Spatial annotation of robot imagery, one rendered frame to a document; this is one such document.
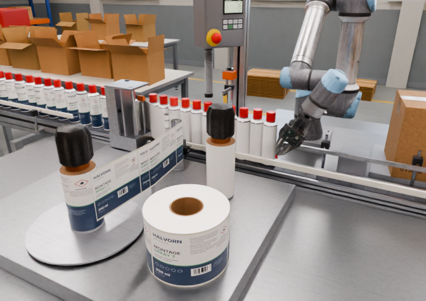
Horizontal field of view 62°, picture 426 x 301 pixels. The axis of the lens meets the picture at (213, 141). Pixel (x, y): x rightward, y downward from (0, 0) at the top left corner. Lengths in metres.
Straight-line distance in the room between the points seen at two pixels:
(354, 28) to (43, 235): 1.25
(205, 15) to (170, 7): 6.52
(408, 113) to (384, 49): 5.24
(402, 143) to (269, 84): 4.05
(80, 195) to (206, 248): 0.36
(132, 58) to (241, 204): 2.03
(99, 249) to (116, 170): 0.21
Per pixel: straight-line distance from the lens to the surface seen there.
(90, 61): 3.31
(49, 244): 1.01
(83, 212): 0.98
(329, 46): 6.66
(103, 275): 0.90
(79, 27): 6.23
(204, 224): 0.77
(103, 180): 0.97
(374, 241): 1.13
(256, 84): 5.37
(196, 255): 0.78
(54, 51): 3.51
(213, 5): 1.31
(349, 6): 1.48
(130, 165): 1.02
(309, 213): 1.18
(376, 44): 6.57
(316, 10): 1.44
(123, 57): 2.96
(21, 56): 3.94
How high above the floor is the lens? 1.48
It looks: 23 degrees down
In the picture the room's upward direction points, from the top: straight up
